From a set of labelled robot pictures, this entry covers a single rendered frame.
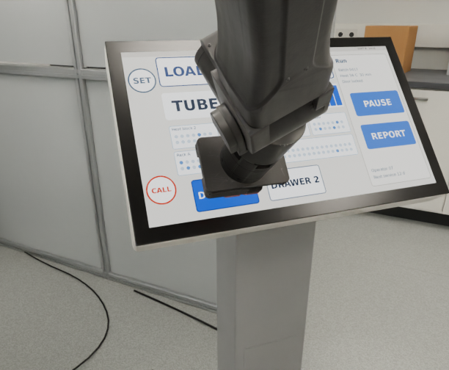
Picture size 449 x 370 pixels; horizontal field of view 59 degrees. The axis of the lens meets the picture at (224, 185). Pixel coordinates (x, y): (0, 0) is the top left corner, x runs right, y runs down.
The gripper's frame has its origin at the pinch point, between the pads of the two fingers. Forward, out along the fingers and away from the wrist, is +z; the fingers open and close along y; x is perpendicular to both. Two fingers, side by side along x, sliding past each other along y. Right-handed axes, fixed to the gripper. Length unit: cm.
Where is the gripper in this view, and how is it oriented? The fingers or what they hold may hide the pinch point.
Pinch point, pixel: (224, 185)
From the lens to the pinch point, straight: 53.9
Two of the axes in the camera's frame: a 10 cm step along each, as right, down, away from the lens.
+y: -9.5, 1.1, -3.0
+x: 2.0, 9.4, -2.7
